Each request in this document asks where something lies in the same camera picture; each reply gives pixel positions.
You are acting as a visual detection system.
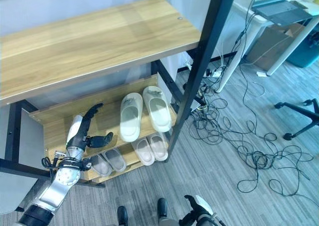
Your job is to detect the beige slipper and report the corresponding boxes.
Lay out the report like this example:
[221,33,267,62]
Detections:
[147,132,169,162]
[131,137,156,166]

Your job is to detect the grey slipper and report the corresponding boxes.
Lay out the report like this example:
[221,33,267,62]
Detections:
[102,147,127,172]
[89,154,113,177]

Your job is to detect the dark right robot foot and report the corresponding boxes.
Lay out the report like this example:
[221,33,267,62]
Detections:
[157,198,168,219]

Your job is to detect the white desk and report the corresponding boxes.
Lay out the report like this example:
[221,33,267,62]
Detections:
[214,0,319,94]

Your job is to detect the white power strip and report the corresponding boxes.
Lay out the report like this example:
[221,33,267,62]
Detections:
[206,66,226,78]

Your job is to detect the white slipper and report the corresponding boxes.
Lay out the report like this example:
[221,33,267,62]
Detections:
[119,92,144,142]
[142,86,173,133]

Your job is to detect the dark robot foot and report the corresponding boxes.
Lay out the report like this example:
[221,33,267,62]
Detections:
[117,206,129,226]
[157,198,168,219]

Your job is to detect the grey laptop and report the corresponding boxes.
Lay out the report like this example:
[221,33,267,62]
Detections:
[251,0,314,26]

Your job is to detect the teal storage bin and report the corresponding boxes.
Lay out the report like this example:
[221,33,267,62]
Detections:
[286,20,319,68]

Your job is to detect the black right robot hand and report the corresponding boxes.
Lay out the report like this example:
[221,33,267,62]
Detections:
[178,194,215,226]

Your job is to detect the wooden shoe rack black frame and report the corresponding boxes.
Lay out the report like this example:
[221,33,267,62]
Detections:
[0,0,242,188]

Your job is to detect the black office chair base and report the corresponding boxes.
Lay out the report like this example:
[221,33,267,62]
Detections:
[274,99,319,140]

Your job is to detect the brown cardboard box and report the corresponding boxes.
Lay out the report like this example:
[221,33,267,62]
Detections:
[246,23,306,71]

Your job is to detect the dark left robot foot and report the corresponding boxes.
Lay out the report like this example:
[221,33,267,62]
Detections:
[117,206,129,226]

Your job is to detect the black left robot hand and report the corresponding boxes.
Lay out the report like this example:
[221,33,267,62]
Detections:
[65,103,115,148]

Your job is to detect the black tangled floor cables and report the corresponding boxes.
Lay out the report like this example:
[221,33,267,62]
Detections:
[186,0,319,209]

